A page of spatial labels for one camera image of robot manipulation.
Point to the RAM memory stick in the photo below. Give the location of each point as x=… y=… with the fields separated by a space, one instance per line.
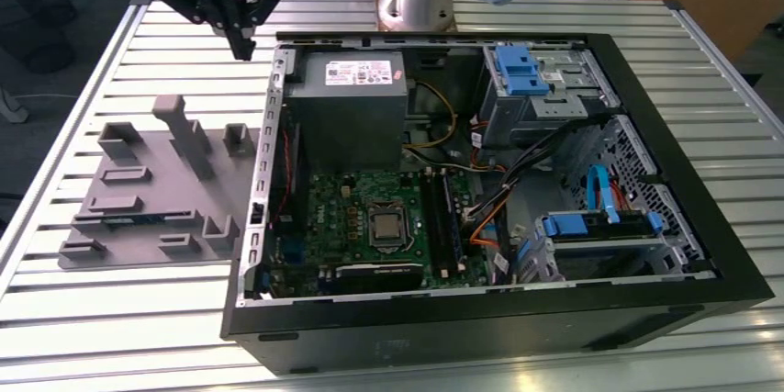
x=118 y=222
x=452 y=222

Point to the black mesh waste bin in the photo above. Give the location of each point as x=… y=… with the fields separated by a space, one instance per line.
x=36 y=29

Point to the grey power supply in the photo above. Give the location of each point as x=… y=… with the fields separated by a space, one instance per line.
x=349 y=135

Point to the grey furniture foot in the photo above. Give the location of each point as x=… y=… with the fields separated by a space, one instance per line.
x=14 y=112

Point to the green motherboard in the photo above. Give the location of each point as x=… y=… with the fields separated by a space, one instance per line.
x=333 y=185

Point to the grey parts rack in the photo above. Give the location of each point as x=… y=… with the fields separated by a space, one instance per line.
x=153 y=190

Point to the black case fan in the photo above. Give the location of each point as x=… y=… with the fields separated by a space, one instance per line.
x=300 y=199

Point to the blue drive bay latch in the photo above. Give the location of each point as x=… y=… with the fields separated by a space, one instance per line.
x=520 y=84

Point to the grey metal drive cage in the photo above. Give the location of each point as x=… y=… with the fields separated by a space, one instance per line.
x=550 y=107

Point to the silver CPU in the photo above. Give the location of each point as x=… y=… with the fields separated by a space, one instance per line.
x=386 y=227

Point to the black graphics card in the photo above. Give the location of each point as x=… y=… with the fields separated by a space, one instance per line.
x=373 y=277

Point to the hard disk in blue carrier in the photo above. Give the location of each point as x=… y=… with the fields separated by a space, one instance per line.
x=569 y=227

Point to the black PC case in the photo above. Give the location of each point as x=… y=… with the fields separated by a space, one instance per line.
x=428 y=332

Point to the grey metal disk bay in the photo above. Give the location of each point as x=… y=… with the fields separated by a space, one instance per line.
x=612 y=245

